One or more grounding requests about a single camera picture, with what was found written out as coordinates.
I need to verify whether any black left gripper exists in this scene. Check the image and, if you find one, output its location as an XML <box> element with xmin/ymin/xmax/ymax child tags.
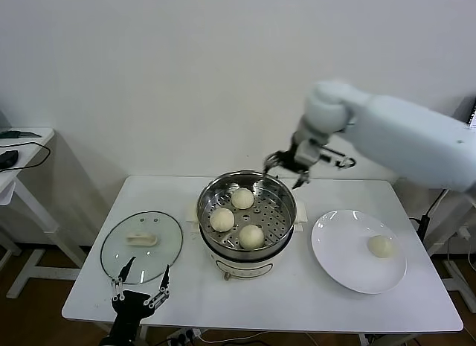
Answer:
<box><xmin>110</xmin><ymin>255</ymin><xmax>172</xmax><ymax>339</ymax></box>

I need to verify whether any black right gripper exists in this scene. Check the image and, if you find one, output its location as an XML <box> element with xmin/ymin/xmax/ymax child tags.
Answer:
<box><xmin>262</xmin><ymin>144</ymin><xmax>312</xmax><ymax>190</ymax></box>

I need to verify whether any glass lid with cream handle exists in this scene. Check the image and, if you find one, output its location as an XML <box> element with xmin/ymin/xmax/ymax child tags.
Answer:
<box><xmin>99</xmin><ymin>211</ymin><xmax>184</xmax><ymax>286</ymax></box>

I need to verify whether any white steamed baozi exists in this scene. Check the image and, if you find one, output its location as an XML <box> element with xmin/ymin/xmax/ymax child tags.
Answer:
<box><xmin>209</xmin><ymin>207</ymin><xmax>236</xmax><ymax>233</ymax></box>
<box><xmin>367</xmin><ymin>234</ymin><xmax>394</xmax><ymax>260</ymax></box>
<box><xmin>238</xmin><ymin>224</ymin><xmax>266</xmax><ymax>250</ymax></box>
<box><xmin>231</xmin><ymin>188</ymin><xmax>256</xmax><ymax>211</ymax></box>

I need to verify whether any perforated steel steamer basket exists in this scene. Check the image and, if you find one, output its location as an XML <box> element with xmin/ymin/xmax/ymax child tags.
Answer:
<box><xmin>196</xmin><ymin>170</ymin><xmax>298</xmax><ymax>251</ymax></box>

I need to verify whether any white power strip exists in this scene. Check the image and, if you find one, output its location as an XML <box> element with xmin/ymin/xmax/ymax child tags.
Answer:
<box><xmin>166</xmin><ymin>329</ymin><xmax>204</xmax><ymax>345</ymax></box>

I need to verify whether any white work table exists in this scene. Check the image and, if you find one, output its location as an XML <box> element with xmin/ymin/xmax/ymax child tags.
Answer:
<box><xmin>61</xmin><ymin>176</ymin><xmax>464</xmax><ymax>346</ymax></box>

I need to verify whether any white round plate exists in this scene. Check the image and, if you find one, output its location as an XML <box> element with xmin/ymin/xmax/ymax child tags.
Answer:
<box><xmin>310</xmin><ymin>209</ymin><xmax>408</xmax><ymax>295</ymax></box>

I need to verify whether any white electric cooker pot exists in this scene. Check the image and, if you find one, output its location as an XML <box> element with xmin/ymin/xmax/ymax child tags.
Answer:
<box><xmin>184</xmin><ymin>199</ymin><xmax>309</xmax><ymax>283</ymax></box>

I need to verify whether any white side table with mouse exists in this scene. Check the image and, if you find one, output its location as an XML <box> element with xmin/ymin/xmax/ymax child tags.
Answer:
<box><xmin>0</xmin><ymin>127</ymin><xmax>90</xmax><ymax>301</ymax></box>

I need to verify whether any white side table with laptop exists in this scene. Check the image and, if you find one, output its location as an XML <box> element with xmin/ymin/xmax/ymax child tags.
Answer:
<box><xmin>425</xmin><ymin>188</ymin><xmax>476</xmax><ymax>313</ymax></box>

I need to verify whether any dark green flat tool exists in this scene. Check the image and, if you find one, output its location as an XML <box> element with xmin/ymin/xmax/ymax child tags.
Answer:
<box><xmin>0</xmin><ymin>129</ymin><xmax>42</xmax><ymax>139</ymax></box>

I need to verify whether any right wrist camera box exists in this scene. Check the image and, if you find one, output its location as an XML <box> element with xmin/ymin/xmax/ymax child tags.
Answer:
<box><xmin>295</xmin><ymin>139</ymin><xmax>325</xmax><ymax>167</ymax></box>

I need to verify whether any laptop charging cable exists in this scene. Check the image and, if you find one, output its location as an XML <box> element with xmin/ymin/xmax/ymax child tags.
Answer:
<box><xmin>408</xmin><ymin>188</ymin><xmax>449</xmax><ymax>228</ymax></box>

